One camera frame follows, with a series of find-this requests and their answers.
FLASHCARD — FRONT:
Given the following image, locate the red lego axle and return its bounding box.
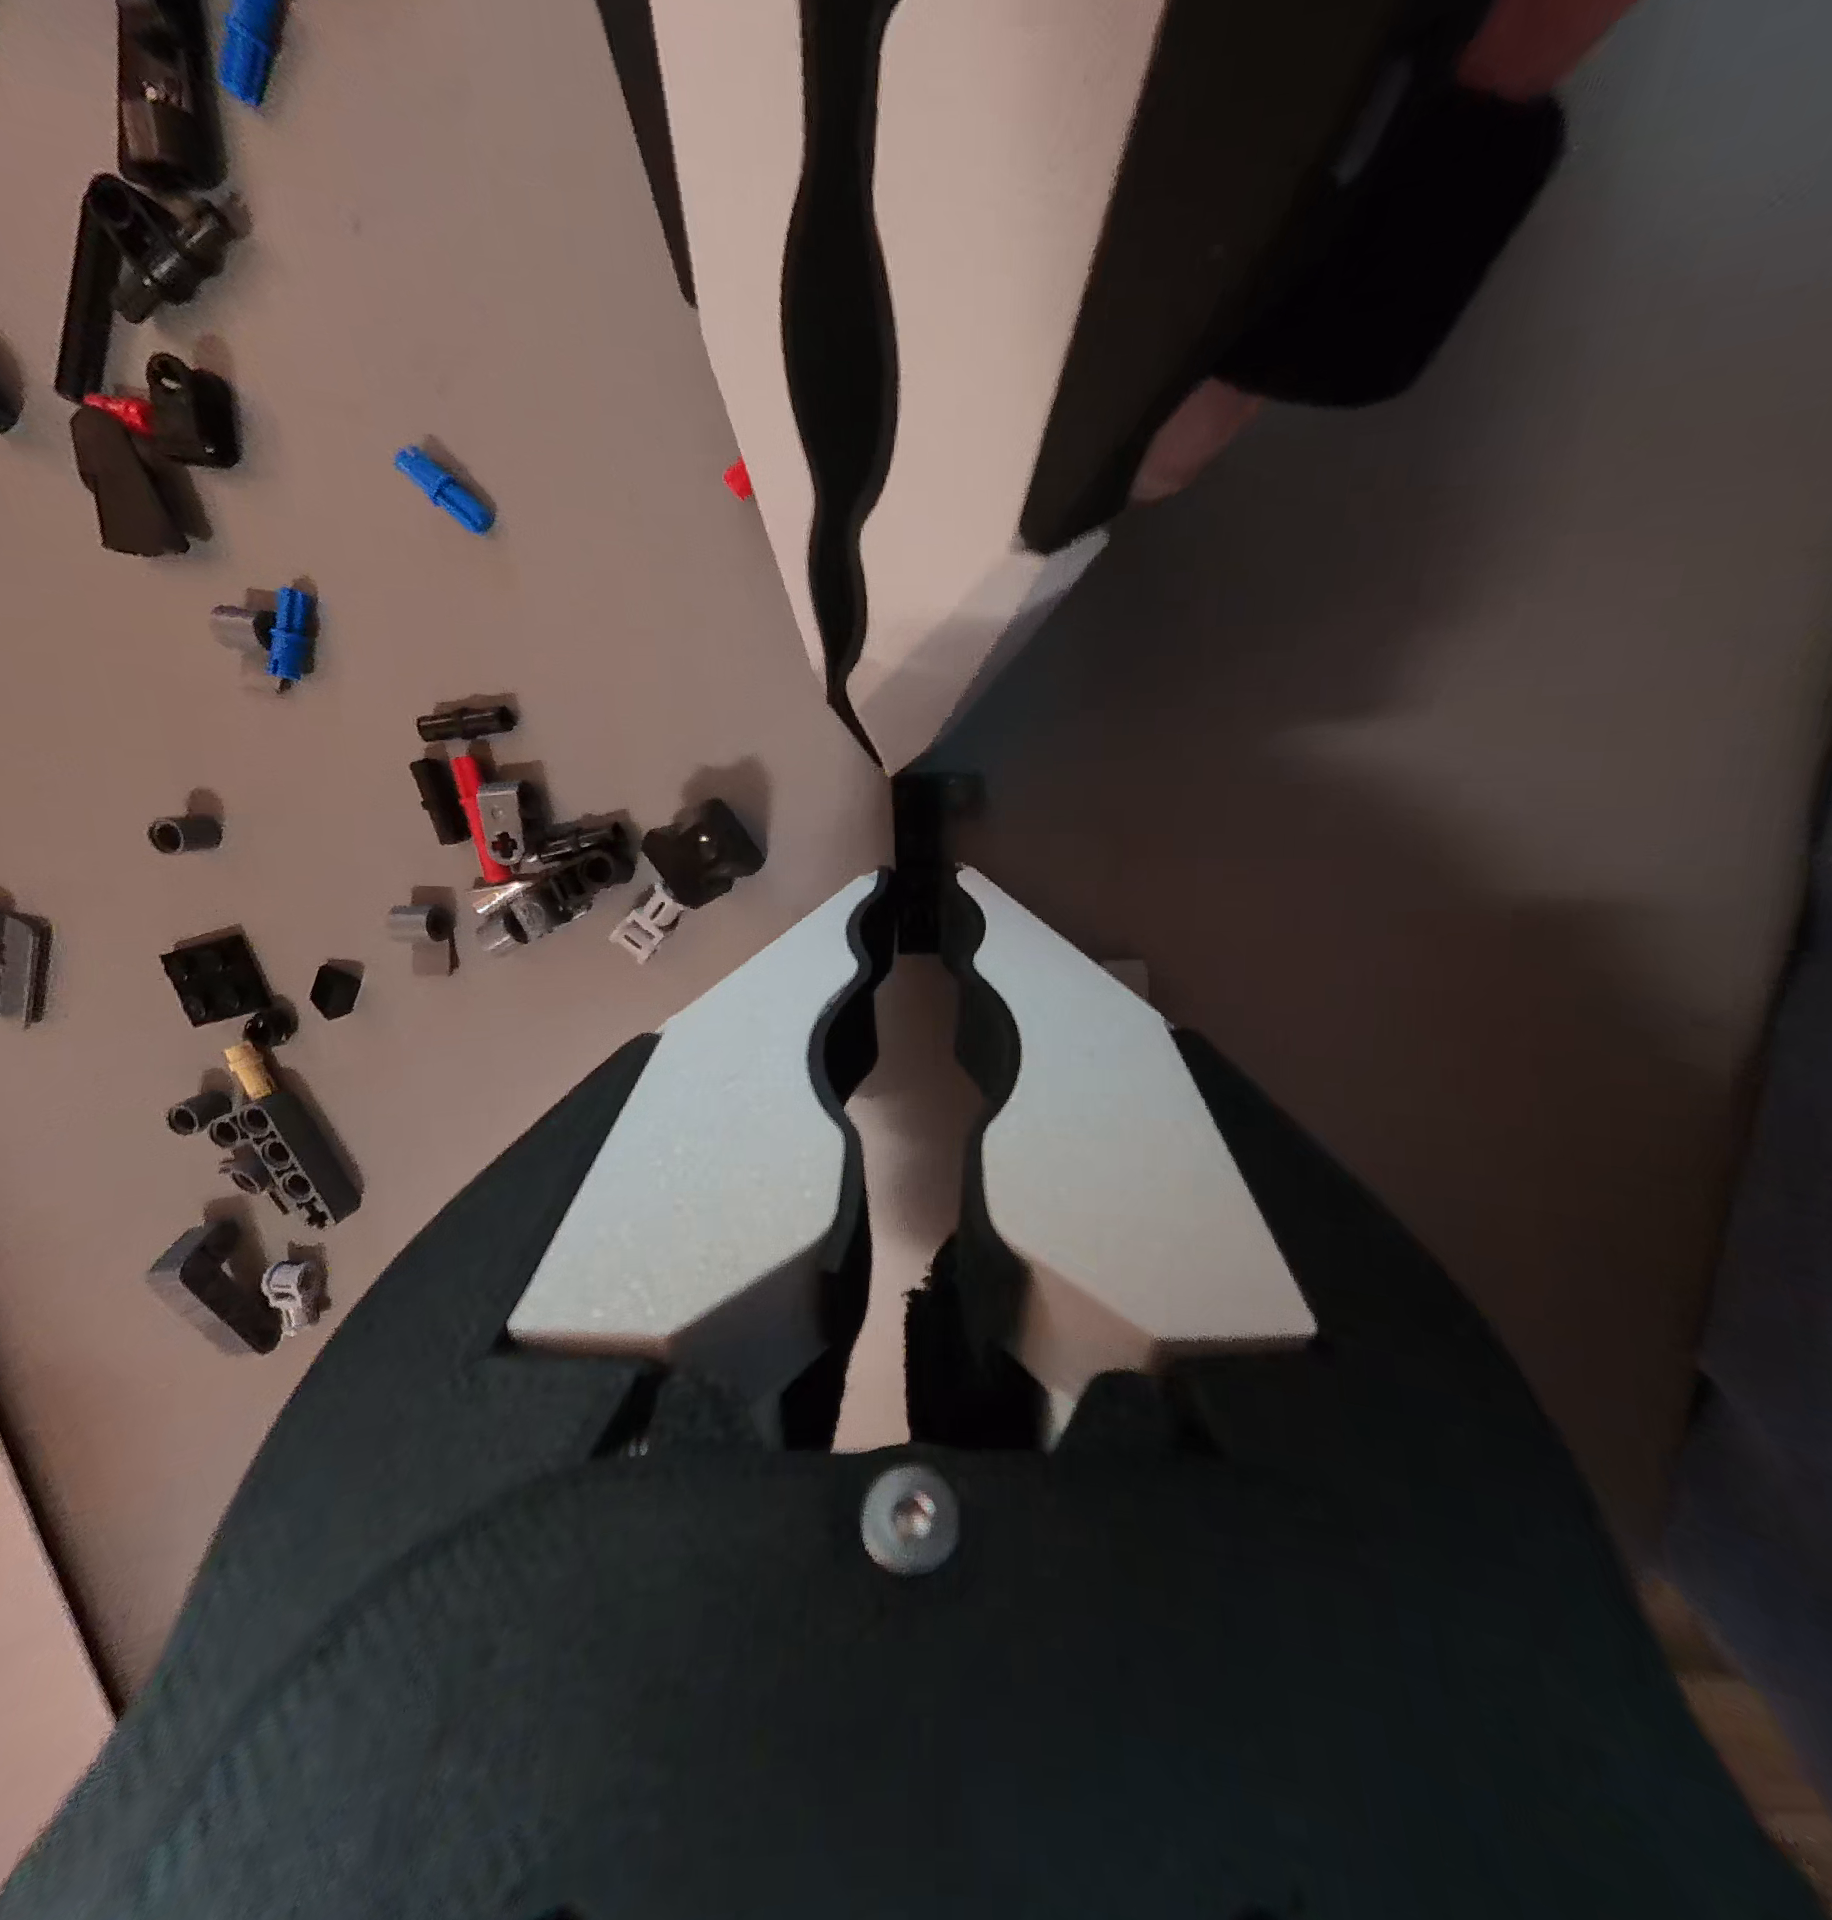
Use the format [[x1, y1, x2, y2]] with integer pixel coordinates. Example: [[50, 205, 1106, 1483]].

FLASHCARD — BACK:
[[449, 748, 525, 890]]

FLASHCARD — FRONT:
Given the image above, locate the blue lego pin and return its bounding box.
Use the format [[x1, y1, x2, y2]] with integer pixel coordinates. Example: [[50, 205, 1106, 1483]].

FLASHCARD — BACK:
[[395, 442, 508, 540]]

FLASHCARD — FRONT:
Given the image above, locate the blue pin with grey connector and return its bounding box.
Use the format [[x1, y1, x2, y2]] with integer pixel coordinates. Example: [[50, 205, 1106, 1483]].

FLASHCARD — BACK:
[[209, 584, 328, 683]]

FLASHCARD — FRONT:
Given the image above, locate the dark grey curved lego brick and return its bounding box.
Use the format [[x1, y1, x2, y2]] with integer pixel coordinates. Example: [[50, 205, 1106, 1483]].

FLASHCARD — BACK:
[[150, 1213, 294, 1358]]

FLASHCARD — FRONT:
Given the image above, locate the person's right hand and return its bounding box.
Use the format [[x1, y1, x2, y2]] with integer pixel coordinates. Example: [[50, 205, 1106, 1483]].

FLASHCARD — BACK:
[[1449, 0, 1606, 99]]

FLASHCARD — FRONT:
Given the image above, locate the pile of black lego pieces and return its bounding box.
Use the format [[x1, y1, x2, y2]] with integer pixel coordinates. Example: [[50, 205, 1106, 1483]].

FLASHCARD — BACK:
[[0, 0, 294, 564]]

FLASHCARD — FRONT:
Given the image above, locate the grey double lego connector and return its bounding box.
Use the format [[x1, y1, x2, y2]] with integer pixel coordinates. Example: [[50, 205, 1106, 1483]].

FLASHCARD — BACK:
[[0, 891, 58, 1032]]

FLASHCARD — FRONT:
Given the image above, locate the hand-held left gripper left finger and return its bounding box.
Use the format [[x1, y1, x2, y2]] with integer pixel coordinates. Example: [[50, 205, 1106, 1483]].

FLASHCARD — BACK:
[[503, 871, 912, 1457]]

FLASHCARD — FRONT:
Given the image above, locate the black and grey lego joint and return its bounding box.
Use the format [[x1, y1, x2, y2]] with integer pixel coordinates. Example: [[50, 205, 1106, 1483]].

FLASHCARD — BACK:
[[608, 793, 772, 964]]

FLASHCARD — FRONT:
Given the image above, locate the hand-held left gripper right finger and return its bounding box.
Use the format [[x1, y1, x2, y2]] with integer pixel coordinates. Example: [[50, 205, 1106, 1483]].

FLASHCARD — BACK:
[[911, 865, 1314, 1457]]

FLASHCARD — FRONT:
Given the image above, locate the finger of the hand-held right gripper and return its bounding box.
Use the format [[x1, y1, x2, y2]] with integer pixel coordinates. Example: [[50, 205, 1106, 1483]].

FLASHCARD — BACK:
[[596, 0, 906, 775], [851, 0, 1193, 775]]

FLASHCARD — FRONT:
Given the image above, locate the dark grey angled lego beam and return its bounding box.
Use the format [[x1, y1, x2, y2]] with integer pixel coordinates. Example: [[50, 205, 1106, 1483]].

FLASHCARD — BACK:
[[168, 1072, 366, 1219]]

